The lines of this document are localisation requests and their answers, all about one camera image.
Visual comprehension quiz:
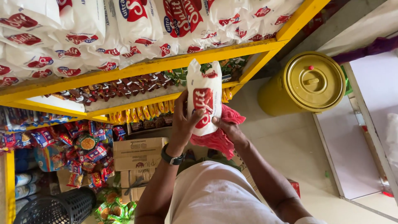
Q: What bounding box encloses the purple cloth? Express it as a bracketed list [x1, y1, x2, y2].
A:
[331, 35, 398, 65]

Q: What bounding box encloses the person's right hand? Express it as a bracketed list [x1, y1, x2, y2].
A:
[211, 116, 250, 150]

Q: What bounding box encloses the red cloth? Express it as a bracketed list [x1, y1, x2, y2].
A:
[190, 104, 246, 160]

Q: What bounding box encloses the yellow drum with gold lid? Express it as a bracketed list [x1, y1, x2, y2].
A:
[257, 51, 346, 117]

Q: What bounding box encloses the heap of red snack packets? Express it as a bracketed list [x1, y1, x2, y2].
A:
[0, 119, 127, 189]

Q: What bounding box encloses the row of green sachets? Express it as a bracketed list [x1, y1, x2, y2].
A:
[165, 55, 250, 88]

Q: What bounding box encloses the row of blue white packets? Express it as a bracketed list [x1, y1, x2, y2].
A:
[14, 149, 43, 214]

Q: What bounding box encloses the person's white shirt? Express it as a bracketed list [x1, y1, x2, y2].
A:
[169, 161, 328, 224]

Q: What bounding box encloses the white framed door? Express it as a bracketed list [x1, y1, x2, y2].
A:
[312, 50, 398, 222]

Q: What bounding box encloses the row of brown sachets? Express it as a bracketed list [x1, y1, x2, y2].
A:
[45, 72, 175, 106]

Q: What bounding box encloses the row of yellow sachets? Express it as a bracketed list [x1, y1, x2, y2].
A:
[108, 88, 233, 125]

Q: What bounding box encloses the large cardboard box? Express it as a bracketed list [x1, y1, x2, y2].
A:
[113, 137, 170, 172]

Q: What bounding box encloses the small tied cardboard box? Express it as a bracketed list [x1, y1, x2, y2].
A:
[120, 168, 157, 204]

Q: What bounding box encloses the person's left hand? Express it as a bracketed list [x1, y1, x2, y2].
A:
[169, 90, 206, 153]

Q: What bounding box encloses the heap of green noodle packets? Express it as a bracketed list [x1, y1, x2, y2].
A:
[93, 187, 138, 224]

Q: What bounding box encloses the yellow metal shelf rack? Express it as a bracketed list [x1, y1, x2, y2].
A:
[0, 0, 331, 224]

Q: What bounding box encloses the green plastic container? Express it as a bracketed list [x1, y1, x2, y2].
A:
[340, 65, 354, 96]

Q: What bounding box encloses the black plastic mesh basket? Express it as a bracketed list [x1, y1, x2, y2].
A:
[14, 187, 97, 224]

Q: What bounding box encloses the white red-label packet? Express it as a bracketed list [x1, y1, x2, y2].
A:
[186, 58, 223, 137]

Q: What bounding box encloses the stack of white packets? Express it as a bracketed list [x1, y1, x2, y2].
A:
[0, 0, 305, 88]

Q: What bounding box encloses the black wristwatch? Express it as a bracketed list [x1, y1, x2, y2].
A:
[160, 143, 185, 166]

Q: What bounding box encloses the red box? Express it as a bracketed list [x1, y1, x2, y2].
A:
[287, 179, 301, 199]

